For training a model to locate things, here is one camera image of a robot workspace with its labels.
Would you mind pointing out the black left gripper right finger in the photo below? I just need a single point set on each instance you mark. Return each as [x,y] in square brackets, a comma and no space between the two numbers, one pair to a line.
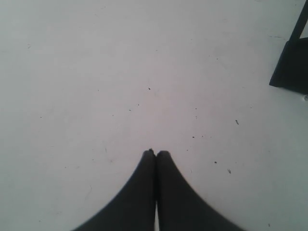
[180,208]

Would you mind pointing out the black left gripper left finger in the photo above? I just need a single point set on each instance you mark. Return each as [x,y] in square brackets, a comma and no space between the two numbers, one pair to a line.
[133,208]

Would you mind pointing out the black metal shelf rack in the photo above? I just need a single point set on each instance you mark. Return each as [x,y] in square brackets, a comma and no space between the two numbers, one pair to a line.
[291,71]

